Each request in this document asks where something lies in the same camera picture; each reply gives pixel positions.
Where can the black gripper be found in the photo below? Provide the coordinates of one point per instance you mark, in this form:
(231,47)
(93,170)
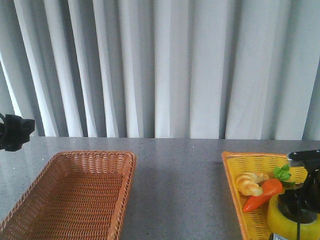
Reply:
(302,204)
(14,132)

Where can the yellow tape roll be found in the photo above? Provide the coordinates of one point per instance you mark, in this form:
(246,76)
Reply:
(283,226)

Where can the toy orange carrot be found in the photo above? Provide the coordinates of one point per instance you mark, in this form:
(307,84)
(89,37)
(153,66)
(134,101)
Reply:
(270,187)

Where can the dark grey packet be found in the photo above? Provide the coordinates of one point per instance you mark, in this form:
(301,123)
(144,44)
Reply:
(274,236)

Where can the toy croissant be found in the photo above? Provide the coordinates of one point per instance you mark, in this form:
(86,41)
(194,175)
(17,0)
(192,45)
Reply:
(247,183)

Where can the brown wicker basket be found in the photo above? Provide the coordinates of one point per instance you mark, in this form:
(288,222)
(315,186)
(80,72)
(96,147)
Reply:
(79,195)

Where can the grey pleated curtain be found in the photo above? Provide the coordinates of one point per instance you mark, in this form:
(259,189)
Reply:
(199,69)

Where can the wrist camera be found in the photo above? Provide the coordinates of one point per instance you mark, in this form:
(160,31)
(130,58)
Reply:
(304,158)

